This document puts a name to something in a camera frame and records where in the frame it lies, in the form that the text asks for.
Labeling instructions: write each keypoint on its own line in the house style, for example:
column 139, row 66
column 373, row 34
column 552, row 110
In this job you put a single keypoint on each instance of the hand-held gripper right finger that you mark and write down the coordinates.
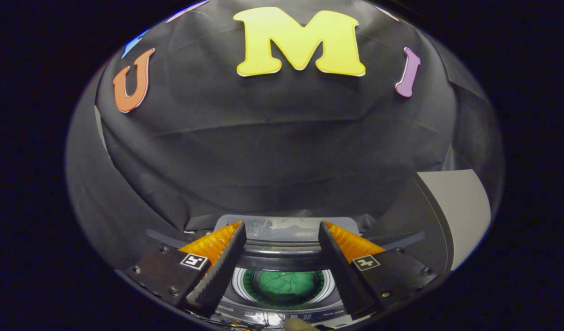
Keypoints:
column 344, row 273

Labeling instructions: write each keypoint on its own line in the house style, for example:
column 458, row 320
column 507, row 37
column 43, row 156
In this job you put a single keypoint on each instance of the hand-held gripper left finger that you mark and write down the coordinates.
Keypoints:
column 220, row 273

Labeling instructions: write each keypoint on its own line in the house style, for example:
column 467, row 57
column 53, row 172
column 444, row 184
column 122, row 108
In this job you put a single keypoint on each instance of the grey washing machine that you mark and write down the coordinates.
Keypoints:
column 245, row 312

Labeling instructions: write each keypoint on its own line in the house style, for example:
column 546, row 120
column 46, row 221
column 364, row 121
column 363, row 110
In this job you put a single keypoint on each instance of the green polo shirt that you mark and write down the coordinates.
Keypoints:
column 284, row 285

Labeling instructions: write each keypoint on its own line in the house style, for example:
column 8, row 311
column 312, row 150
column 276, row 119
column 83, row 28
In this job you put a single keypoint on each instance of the beige cabinet with dark top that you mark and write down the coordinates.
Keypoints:
column 461, row 207

